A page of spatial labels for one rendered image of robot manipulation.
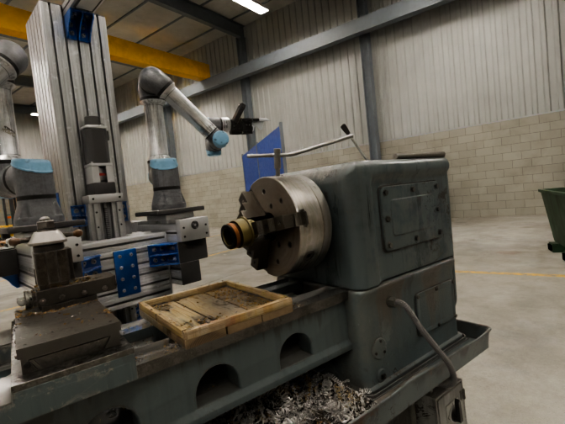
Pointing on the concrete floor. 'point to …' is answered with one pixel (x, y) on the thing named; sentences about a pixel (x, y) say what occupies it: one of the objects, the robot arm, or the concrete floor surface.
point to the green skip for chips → (553, 201)
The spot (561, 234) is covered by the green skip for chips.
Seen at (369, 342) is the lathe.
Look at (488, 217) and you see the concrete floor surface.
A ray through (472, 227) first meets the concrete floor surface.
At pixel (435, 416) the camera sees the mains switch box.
